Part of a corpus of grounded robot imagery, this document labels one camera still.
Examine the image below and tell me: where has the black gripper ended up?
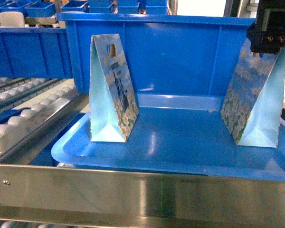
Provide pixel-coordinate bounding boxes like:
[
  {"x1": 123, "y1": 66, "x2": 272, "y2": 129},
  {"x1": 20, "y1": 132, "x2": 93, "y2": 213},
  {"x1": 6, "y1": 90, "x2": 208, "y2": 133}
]
[{"x1": 247, "y1": 0, "x2": 285, "y2": 54}]

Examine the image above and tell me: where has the flower gift bag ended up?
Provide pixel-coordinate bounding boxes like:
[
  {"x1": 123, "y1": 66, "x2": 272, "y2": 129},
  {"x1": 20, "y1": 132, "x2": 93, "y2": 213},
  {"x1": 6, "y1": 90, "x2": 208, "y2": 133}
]
[
  {"x1": 220, "y1": 39, "x2": 285, "y2": 148},
  {"x1": 89, "y1": 34, "x2": 139, "y2": 143}
]

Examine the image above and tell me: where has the white roller conveyor track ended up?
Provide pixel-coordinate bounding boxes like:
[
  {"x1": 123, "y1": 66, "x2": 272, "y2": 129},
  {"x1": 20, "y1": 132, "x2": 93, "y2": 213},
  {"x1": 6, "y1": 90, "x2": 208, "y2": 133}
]
[{"x1": 0, "y1": 85, "x2": 79, "y2": 158}]

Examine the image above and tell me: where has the large blue plastic bin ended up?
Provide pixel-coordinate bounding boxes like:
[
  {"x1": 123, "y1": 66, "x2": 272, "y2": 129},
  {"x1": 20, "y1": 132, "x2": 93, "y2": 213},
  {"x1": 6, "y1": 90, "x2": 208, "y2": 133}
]
[{"x1": 57, "y1": 12, "x2": 253, "y2": 96}]

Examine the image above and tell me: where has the blue plastic tray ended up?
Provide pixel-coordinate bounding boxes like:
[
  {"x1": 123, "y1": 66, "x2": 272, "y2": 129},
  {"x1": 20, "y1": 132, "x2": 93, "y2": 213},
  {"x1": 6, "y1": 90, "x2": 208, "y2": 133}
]
[{"x1": 51, "y1": 95, "x2": 285, "y2": 181}]

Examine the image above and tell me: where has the blue bin on left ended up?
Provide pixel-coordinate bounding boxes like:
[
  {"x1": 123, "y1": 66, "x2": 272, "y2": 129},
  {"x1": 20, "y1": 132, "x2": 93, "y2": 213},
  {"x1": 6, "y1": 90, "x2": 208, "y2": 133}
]
[{"x1": 0, "y1": 27, "x2": 72, "y2": 79}]

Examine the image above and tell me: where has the grey chair backrest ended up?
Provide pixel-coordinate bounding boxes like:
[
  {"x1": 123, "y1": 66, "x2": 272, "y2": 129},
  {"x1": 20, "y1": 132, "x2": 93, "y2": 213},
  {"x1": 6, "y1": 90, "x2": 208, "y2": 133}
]
[{"x1": 0, "y1": 11, "x2": 25, "y2": 28}]

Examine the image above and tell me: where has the steel front rack rail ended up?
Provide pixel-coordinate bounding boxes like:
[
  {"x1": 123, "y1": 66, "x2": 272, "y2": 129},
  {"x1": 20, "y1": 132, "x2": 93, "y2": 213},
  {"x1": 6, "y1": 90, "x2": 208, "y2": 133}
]
[{"x1": 0, "y1": 164, "x2": 285, "y2": 228}]

